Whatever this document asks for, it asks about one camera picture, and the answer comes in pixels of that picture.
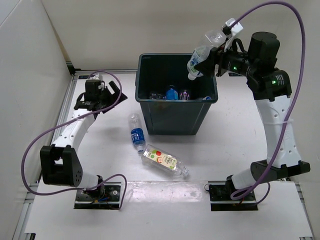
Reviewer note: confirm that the clear bottle light blue label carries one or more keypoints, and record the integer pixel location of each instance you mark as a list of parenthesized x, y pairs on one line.
[(171, 93)]

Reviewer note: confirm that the crushed bottle inside bin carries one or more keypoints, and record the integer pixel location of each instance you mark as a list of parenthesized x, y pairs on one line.
[(184, 94)]

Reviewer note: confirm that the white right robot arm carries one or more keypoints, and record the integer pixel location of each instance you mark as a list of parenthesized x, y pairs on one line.
[(273, 96)]

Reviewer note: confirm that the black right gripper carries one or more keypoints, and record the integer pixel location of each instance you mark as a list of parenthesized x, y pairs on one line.
[(207, 67)]

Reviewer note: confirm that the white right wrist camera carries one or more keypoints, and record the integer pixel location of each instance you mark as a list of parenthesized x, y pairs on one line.
[(231, 32)]

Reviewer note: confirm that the aluminium table frame rail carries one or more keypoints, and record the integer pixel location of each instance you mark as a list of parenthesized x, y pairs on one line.
[(66, 104)]

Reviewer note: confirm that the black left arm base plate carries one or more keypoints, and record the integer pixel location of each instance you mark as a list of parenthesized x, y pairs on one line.
[(109, 198)]

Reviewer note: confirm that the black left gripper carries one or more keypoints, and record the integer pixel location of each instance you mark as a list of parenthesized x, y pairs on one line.
[(122, 98)]

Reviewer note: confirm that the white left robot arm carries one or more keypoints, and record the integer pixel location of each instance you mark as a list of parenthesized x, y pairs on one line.
[(60, 164)]

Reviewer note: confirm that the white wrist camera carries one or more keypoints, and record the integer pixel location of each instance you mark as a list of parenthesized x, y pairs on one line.
[(231, 32), (98, 76)]

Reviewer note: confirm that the dark green plastic bin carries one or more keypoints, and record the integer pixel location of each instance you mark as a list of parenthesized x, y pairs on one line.
[(156, 71)]

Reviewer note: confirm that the clear bottle dark blue label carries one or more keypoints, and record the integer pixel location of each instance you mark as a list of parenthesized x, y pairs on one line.
[(136, 132)]

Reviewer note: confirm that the clear bottle green white label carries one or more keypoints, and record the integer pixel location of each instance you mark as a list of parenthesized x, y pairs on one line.
[(212, 38)]

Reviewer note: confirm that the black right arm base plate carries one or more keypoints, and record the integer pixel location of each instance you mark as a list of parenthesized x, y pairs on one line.
[(220, 200)]

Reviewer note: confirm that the clear bottle apple label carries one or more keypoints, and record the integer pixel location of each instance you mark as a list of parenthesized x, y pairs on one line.
[(157, 158)]

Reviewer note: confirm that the black blue table sticker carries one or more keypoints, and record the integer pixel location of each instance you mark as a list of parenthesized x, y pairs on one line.
[(85, 77)]

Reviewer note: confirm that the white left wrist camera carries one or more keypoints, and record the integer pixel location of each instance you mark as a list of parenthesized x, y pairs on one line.
[(98, 76)]

